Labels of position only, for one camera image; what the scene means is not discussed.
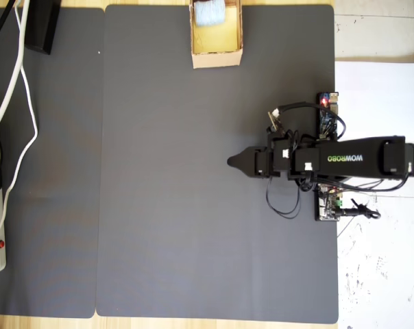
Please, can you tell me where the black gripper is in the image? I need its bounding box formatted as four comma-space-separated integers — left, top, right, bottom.
227, 145, 276, 180

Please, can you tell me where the light blue yarn block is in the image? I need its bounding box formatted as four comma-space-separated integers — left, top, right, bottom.
194, 0, 226, 28

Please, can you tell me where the cardboard box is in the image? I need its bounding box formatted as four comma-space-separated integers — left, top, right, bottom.
188, 0, 245, 69

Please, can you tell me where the black rectangular box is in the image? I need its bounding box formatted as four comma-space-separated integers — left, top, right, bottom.
23, 0, 62, 56

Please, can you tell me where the large grey rubber mat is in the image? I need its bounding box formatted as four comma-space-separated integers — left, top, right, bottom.
95, 3, 340, 325

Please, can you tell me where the green terminal controller board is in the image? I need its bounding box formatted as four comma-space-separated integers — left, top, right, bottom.
313, 182, 345, 222

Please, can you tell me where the blue red circuit board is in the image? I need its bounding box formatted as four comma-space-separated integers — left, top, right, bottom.
317, 91, 341, 140

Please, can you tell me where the black barrel power plug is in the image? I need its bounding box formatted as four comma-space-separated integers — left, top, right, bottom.
340, 200, 381, 220

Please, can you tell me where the white paper sheet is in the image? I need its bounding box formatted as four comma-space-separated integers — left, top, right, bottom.
334, 60, 414, 143

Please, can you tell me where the narrow grey rubber mat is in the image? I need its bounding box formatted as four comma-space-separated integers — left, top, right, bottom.
0, 7, 106, 319

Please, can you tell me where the black looped servo cable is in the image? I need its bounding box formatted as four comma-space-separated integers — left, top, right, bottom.
265, 176, 314, 220

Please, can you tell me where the small wrist camera board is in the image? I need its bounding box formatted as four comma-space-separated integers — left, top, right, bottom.
267, 108, 285, 134

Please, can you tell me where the black camera cable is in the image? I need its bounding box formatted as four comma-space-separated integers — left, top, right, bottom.
278, 101, 348, 141

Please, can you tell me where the thin white cable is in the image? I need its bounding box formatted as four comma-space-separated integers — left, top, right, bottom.
0, 0, 40, 309

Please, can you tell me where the thick white cable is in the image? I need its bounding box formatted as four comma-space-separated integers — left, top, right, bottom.
0, 0, 32, 130

